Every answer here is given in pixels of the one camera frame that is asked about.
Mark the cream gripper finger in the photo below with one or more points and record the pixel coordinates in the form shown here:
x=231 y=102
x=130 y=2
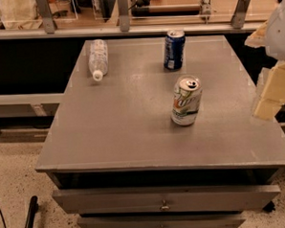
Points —
x=257 y=39
x=272 y=95

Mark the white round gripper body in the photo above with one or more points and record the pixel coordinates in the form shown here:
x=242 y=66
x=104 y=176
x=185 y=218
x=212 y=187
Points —
x=280 y=35

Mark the white green 7up can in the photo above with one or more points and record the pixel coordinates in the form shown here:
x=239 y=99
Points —
x=186 y=100

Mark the blue pepsi can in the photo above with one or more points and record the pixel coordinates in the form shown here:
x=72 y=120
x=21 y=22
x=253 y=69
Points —
x=174 y=49

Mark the clear plastic water bottle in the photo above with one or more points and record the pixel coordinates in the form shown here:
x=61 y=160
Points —
x=98 y=59

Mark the grey cabinet with drawers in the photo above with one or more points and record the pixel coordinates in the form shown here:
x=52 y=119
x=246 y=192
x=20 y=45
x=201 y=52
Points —
x=117 y=132

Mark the upper grey drawer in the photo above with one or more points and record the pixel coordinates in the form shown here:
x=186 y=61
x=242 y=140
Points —
x=165 y=199

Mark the grey drawer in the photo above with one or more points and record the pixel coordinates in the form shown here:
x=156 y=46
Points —
x=165 y=199
x=192 y=221

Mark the lower grey drawer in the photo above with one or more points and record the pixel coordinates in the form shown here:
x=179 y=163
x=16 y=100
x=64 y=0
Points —
x=192 y=221

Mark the black pole on floor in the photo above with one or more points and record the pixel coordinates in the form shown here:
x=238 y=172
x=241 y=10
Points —
x=31 y=212

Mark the right metal bracket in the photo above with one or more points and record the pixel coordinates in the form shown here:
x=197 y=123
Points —
x=240 y=12

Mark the metal bracket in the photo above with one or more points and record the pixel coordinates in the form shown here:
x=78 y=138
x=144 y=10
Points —
x=123 y=15
x=45 y=12
x=240 y=12

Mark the middle metal bracket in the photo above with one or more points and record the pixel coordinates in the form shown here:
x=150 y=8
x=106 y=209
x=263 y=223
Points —
x=123 y=15

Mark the left metal bracket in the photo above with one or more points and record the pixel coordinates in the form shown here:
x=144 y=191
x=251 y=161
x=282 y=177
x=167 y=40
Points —
x=45 y=12

